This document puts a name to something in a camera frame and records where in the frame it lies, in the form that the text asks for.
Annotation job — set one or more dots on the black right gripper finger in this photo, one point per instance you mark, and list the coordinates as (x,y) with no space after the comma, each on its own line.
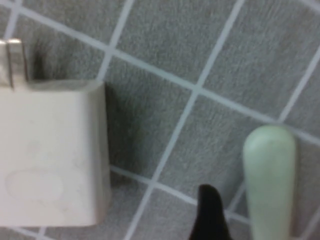
(210,220)

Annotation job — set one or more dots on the mint green plastic spoon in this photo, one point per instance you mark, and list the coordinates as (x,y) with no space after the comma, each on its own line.
(270,175)

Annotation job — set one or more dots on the grey white-grid tablecloth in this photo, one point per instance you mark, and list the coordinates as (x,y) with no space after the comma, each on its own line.
(187,62)

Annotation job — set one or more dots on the white power adapter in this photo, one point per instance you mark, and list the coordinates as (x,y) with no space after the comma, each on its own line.
(50,150)

